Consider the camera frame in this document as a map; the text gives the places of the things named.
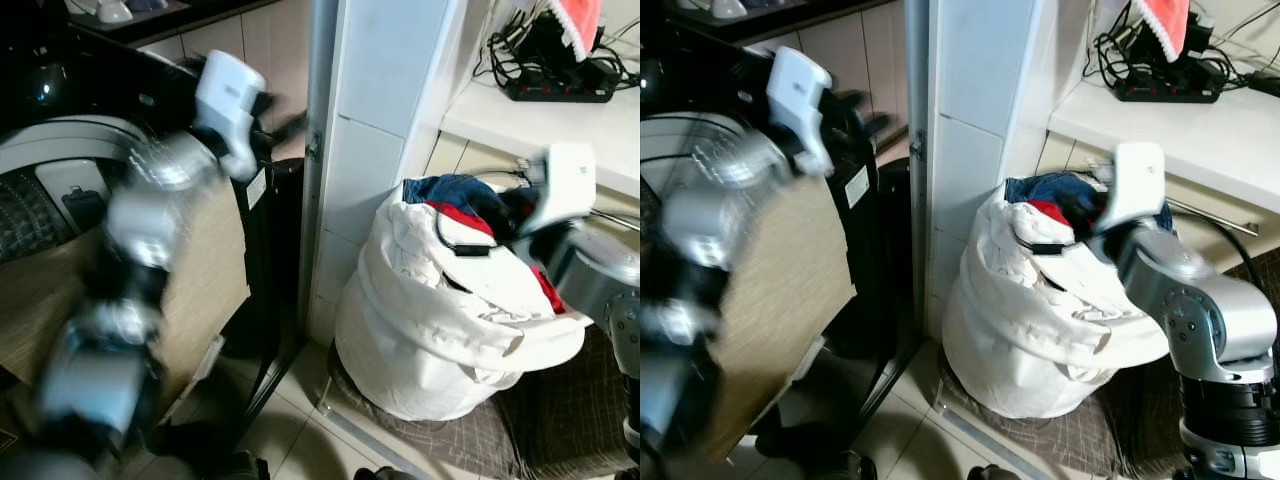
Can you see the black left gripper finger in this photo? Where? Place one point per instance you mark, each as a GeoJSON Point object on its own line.
{"type": "Point", "coordinates": [875, 127]}
{"type": "Point", "coordinates": [292, 128]}

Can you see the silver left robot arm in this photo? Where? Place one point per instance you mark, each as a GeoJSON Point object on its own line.
{"type": "Point", "coordinates": [695, 225]}
{"type": "Point", "coordinates": [135, 225]}

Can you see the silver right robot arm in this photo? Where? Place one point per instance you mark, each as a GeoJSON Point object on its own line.
{"type": "Point", "coordinates": [1195, 300]}
{"type": "Point", "coordinates": [600, 280]}

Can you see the red garment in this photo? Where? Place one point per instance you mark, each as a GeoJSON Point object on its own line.
{"type": "Point", "coordinates": [1050, 211]}
{"type": "Point", "coordinates": [462, 217]}

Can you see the blue garment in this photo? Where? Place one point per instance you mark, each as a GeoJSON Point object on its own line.
{"type": "Point", "coordinates": [450, 190]}
{"type": "Point", "coordinates": [1045, 188]}

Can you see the white counter shelf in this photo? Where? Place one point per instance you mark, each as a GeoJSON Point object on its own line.
{"type": "Point", "coordinates": [540, 130]}
{"type": "Point", "coordinates": [1180, 135]}

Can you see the black appliance with label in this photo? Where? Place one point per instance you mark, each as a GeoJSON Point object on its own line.
{"type": "Point", "coordinates": [272, 250]}
{"type": "Point", "coordinates": [880, 250]}

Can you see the white fabric laundry basket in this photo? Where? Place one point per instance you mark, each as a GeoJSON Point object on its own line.
{"type": "Point", "coordinates": [430, 330]}
{"type": "Point", "coordinates": [1030, 330]}

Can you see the black power strip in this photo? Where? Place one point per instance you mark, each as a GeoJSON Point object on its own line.
{"type": "Point", "coordinates": [560, 92]}
{"type": "Point", "coordinates": [1168, 92]}

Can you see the small white object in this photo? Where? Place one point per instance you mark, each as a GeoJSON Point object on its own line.
{"type": "Point", "coordinates": [728, 8]}
{"type": "Point", "coordinates": [114, 10]}

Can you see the red and white cloth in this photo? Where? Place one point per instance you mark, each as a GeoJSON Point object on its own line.
{"type": "Point", "coordinates": [580, 22]}
{"type": "Point", "coordinates": [1165, 22]}

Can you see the black robot foot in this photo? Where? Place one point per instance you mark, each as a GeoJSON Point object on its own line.
{"type": "Point", "coordinates": [992, 473]}

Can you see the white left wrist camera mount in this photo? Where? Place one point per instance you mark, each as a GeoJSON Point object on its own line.
{"type": "Point", "coordinates": [800, 100]}
{"type": "Point", "coordinates": [228, 100]}

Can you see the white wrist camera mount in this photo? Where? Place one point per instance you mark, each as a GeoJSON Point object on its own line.
{"type": "Point", "coordinates": [228, 100]}
{"type": "Point", "coordinates": [562, 185]}
{"type": "Point", "coordinates": [800, 100]}
{"type": "Point", "coordinates": [1135, 185]}

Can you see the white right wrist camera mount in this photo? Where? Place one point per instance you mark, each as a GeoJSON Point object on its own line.
{"type": "Point", "coordinates": [562, 185]}
{"type": "Point", "coordinates": [1135, 185]}

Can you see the metal rail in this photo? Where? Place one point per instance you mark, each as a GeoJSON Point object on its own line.
{"type": "Point", "coordinates": [620, 220]}
{"type": "Point", "coordinates": [1210, 215]}

